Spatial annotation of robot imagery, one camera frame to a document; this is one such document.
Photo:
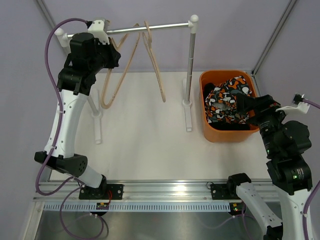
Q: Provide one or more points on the black shorts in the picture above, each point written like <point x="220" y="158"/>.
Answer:
<point x="225" y="126"/>

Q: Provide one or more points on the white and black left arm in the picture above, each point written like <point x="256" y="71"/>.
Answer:
<point x="59" y="152"/>

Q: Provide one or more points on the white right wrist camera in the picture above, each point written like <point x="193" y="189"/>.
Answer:
<point x="298" y="107"/>

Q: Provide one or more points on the aluminium mounting rail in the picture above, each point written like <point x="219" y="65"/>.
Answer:
<point x="157" y="191"/>

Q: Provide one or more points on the white slotted cable duct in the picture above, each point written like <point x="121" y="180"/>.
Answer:
<point x="153" y="207"/>

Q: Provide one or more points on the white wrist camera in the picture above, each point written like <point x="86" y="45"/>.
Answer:
<point x="98" y="28"/>
<point x="298" y="107"/>

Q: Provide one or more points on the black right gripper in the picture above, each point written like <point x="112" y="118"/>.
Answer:
<point x="245" y="103"/>

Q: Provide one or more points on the silver clothes rack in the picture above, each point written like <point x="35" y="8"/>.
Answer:
<point x="150" y="27"/>

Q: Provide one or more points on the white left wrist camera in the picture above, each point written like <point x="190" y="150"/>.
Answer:
<point x="98" y="28"/>

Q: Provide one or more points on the orange camouflage shorts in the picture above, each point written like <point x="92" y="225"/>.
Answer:
<point x="238" y="84"/>

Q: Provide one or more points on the orange plastic basket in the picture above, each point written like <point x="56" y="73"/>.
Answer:
<point x="223" y="136"/>

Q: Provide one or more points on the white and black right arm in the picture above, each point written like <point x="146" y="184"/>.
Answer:
<point x="291" y="176"/>

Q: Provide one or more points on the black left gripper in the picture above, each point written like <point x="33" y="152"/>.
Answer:
<point x="113" y="55"/>

